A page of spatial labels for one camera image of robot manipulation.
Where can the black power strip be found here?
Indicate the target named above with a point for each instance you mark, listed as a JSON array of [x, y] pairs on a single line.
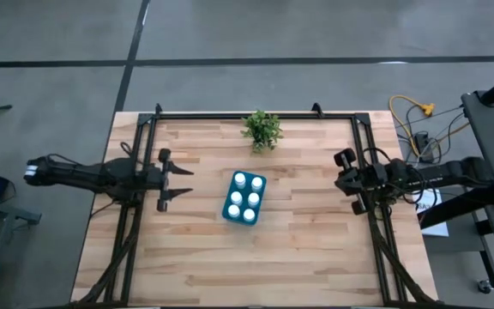
[[423, 143]]

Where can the black aluminium table frame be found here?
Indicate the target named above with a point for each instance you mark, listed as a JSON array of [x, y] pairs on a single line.
[[212, 116]]

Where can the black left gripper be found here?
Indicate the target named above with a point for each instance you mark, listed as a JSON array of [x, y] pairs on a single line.
[[163, 182]]

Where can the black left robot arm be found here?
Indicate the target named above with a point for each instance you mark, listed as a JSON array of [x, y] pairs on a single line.
[[80, 173]]

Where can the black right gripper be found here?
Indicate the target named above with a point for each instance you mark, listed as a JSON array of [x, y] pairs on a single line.
[[358, 180]]

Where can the black caster wheel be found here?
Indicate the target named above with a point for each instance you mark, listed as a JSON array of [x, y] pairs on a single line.
[[485, 286]]

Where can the teal plastic basket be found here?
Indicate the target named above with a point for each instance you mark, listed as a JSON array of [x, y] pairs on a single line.
[[246, 191]]

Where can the white paper sheet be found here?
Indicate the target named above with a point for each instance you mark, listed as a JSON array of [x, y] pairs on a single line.
[[435, 223]]

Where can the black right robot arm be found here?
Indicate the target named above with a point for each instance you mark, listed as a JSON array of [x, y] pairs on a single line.
[[444, 171]]

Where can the green plant in white pot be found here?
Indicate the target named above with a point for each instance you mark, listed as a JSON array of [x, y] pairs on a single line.
[[263, 129]]

